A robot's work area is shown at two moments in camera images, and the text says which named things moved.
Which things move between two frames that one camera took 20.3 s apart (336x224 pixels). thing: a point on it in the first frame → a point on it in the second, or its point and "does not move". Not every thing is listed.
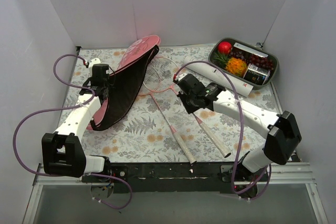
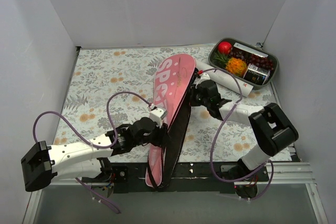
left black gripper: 95,89 → 163,135
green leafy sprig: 221,59 does not move
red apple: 224,48 does not move
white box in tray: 250,50 does not move
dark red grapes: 252,59 does not move
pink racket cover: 124,84 → 171,97
